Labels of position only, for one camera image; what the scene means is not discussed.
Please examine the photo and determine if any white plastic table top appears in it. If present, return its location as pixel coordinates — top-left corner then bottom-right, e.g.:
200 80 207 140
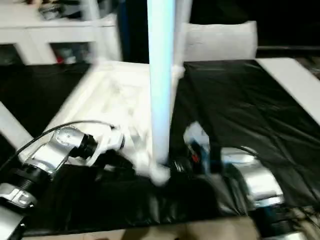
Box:
30 61 187 186

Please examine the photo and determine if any white plastic table leg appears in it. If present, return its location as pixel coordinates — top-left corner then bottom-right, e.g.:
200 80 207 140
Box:
146 0 177 171
84 0 109 66
173 0 194 76
0 102 34 151

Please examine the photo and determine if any black work mat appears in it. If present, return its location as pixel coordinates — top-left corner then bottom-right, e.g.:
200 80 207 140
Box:
0 59 320 235

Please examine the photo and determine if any white flat board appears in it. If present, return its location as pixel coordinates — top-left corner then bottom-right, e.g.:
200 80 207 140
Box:
256 58 320 126

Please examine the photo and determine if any white cushion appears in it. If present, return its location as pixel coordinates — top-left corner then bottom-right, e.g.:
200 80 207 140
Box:
184 21 259 62

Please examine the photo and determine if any white cabinet with glass doors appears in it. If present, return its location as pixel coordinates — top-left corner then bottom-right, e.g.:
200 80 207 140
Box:
0 0 124 66

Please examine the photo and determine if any grey clutter on cabinet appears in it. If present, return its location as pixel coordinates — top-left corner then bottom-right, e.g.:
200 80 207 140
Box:
37 0 119 21

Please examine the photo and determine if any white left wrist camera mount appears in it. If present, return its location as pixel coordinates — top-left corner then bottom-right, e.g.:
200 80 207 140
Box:
85 125 126 164

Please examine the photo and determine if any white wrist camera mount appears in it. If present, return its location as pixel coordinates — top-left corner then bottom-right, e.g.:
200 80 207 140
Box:
183 122 211 151
85 125 126 164

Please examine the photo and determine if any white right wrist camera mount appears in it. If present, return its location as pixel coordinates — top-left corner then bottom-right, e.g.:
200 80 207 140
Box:
183 122 211 151

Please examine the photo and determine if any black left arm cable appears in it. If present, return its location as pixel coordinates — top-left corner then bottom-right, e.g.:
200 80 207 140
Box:
0 120 119 166

